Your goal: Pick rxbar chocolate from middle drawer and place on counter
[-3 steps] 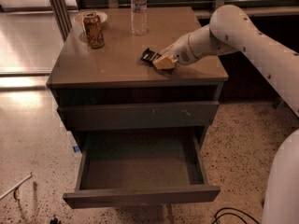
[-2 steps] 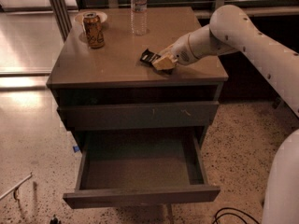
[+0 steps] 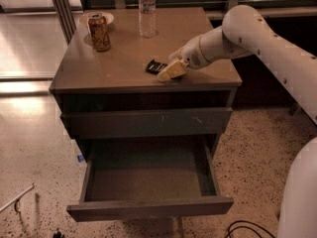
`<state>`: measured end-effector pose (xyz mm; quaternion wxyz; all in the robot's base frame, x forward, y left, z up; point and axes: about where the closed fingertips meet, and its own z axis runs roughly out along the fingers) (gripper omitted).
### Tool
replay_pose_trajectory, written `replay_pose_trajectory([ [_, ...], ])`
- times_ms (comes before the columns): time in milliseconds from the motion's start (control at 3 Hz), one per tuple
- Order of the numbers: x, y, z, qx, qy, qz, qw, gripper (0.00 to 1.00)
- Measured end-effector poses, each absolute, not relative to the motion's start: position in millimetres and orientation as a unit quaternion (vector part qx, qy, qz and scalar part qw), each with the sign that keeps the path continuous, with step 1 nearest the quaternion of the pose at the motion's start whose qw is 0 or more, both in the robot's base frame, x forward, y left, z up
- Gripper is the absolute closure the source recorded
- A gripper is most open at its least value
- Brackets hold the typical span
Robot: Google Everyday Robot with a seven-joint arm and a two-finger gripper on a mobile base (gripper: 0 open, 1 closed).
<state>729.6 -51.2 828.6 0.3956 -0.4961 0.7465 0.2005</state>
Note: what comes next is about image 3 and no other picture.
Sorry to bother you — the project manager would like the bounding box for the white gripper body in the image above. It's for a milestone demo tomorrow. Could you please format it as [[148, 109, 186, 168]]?
[[181, 35, 211, 69]]

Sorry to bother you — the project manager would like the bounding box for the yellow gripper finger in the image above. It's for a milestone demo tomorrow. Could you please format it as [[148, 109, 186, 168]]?
[[168, 48, 183, 61], [158, 59, 187, 81]]

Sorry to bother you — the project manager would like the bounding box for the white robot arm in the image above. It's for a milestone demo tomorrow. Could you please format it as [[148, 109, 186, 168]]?
[[158, 5, 317, 238]]

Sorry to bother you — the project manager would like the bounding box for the closed upper drawer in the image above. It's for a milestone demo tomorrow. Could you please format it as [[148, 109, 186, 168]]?
[[61, 107, 232, 139]]

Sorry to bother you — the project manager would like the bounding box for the grey drawer cabinet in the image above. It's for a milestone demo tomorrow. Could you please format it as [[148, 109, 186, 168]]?
[[48, 7, 243, 238]]

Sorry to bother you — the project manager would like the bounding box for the open middle drawer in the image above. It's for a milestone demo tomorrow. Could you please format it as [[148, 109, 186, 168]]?
[[67, 135, 233, 222]]

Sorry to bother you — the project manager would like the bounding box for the clear plastic water bottle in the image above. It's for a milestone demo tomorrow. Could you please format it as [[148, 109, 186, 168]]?
[[139, 0, 157, 38]]

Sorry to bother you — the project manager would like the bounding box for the gold beverage can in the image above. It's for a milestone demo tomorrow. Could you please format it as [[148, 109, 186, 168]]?
[[88, 13, 111, 52]]

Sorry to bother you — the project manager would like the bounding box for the white small plate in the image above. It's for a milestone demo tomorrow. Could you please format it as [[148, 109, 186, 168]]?
[[78, 12, 114, 26]]

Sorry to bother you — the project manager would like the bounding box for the blue tape piece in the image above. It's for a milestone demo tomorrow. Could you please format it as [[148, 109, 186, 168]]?
[[77, 155, 84, 162]]

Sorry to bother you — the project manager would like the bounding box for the white metal rod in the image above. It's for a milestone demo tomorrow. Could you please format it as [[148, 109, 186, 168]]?
[[0, 183, 35, 213]]

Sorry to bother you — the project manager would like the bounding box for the black floor cable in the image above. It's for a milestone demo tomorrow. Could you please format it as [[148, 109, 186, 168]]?
[[224, 219, 276, 238]]

